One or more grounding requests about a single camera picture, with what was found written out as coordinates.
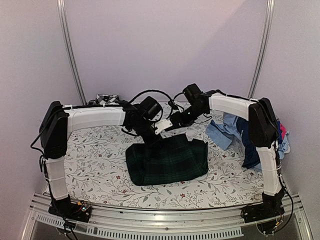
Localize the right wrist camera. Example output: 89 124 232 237
167 100 185 112

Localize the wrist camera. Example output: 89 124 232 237
167 100 185 112
154 119 173 135

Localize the aluminium frame post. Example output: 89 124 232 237
56 0 87 105
247 0 275 99

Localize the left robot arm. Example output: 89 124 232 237
36 96 163 217

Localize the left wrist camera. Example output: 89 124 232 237
154 119 173 135

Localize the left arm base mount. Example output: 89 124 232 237
48 199 92 223

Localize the right aluminium frame post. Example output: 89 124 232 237
247 0 275 99

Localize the left aluminium frame post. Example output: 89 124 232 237
56 0 87 105

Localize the black white checkered shirt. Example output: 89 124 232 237
88 94 120 106

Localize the front aluminium rail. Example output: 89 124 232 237
21 194 315 240

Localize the dark green plaid garment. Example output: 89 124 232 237
125 134 209 186

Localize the pink garment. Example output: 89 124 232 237
277 121 287 140

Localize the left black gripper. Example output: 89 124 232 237
131 119 164 149

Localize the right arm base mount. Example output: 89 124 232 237
240 201 285 223

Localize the floral patterned table mat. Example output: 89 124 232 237
64 116 264 209

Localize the light blue garment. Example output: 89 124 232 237
205 112 292 172

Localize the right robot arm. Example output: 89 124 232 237
169 83 285 218

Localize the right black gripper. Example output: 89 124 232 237
170 104 207 129

